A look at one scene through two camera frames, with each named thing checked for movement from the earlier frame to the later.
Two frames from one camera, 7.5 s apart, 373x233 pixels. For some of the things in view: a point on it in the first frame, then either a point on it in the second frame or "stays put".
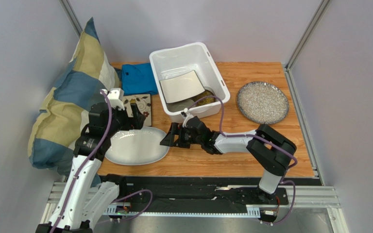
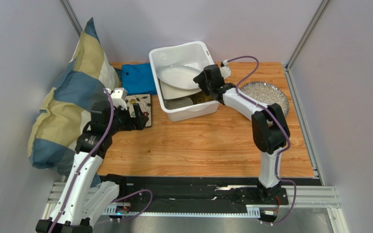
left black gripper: (131, 123) stays put
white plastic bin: (188, 80) stays put
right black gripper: (178, 134) → (207, 81)
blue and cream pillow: (65, 105) stays put
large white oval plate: (138, 147) → (179, 76)
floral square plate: (144, 105) stays put
